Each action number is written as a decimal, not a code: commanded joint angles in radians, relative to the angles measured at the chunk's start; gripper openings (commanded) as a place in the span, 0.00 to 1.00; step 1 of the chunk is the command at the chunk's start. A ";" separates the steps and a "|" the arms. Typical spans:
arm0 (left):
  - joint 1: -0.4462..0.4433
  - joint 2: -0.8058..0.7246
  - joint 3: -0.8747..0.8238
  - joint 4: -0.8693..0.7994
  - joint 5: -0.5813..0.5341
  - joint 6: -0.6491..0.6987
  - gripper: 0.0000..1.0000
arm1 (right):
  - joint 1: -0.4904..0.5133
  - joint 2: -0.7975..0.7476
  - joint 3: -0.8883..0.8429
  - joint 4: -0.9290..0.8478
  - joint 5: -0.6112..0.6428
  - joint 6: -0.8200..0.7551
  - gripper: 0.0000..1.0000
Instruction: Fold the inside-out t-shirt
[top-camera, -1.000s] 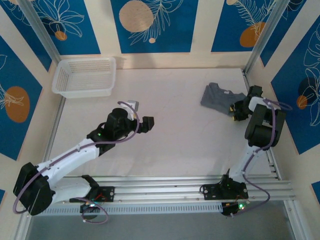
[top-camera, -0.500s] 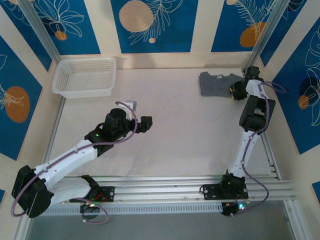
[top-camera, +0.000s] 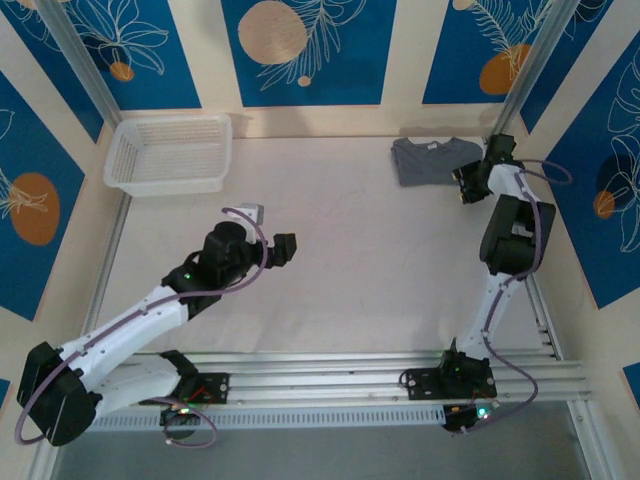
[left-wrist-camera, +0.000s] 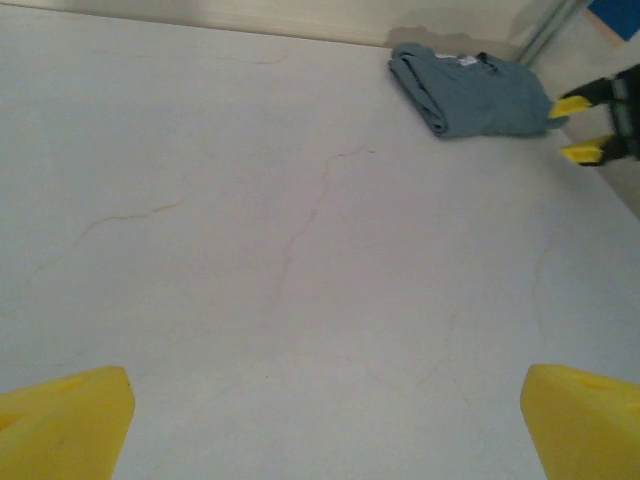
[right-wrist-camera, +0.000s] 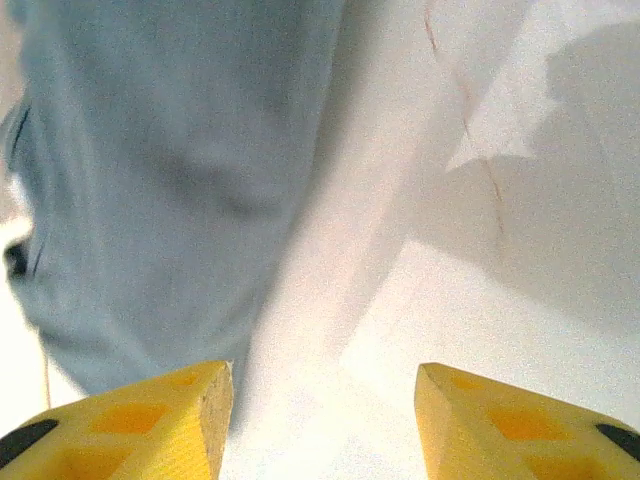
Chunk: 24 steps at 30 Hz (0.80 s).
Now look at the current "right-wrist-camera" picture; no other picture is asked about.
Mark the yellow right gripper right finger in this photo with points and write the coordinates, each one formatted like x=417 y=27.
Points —
x=510 y=430

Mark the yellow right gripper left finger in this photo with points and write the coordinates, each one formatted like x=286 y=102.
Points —
x=150 y=430

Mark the grey t-shirt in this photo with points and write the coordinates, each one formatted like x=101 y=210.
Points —
x=175 y=150

